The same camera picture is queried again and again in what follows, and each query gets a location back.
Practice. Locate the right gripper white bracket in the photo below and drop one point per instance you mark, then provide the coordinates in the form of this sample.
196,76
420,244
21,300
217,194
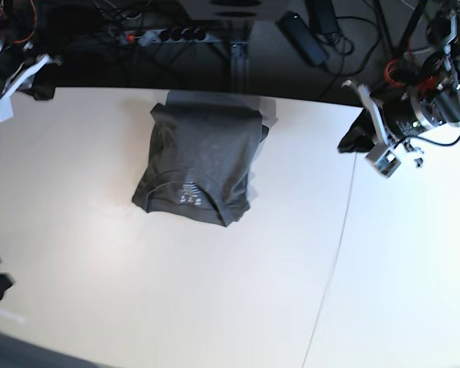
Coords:
22,82

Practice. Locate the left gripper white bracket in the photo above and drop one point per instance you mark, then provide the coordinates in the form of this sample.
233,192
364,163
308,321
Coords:
370,135

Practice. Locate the grey T-shirt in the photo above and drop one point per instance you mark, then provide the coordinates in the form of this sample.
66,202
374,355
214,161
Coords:
200,153

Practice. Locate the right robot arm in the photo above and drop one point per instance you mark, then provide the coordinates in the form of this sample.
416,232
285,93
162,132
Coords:
19,61

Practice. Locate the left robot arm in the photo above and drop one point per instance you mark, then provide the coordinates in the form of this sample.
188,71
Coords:
429,95

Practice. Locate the grey power strip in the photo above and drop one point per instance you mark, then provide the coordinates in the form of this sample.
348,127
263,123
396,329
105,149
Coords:
175,35

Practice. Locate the black power brick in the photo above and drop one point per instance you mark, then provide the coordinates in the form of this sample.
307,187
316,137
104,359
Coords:
302,39

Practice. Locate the aluminium table leg frame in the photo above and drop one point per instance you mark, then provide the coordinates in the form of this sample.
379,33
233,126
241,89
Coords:
231,47

